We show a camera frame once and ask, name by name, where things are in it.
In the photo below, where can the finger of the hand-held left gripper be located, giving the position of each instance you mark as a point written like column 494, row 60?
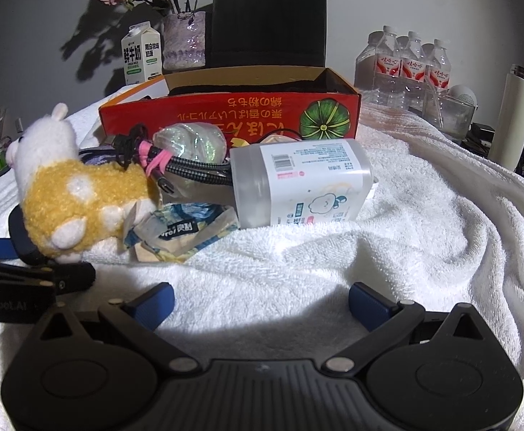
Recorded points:
column 64, row 278
column 19, row 233

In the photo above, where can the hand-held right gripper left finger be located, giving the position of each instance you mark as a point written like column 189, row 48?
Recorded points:
column 154, row 300

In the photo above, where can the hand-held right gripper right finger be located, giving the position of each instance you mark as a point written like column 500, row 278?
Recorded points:
column 370, row 306

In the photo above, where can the yellow and white plush toy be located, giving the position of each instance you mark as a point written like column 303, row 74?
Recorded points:
column 78, row 197

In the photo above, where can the blue white snack wrapper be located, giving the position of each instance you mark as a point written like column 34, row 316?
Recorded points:
column 176, row 233

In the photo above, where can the purple cloth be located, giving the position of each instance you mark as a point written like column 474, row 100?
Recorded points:
column 100, row 156

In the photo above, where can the clear wet wipes canister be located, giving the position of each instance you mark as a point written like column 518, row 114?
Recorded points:
column 262, row 179

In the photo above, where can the red cardboard box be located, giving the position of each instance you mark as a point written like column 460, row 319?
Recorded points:
column 262, row 107

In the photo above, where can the white towel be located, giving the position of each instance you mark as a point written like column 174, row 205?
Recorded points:
column 423, row 233

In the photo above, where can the clear glass bowl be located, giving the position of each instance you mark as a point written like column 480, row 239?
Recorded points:
column 450, row 117

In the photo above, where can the small black device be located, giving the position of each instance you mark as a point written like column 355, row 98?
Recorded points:
column 482, row 134

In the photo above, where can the white milk carton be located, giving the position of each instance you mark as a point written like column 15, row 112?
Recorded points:
column 141, row 56

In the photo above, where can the white round speaker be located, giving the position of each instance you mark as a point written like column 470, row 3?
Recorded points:
column 463, row 94

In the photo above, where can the white thermos bottle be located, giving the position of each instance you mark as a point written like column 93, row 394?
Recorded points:
column 511, row 121

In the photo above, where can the pack of water bottles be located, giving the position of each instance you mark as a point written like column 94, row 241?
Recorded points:
column 405, row 67

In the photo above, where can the purple glass vase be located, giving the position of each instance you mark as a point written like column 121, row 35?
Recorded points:
column 183, row 42

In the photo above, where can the black paper bag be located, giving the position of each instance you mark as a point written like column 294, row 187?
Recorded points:
column 266, row 22

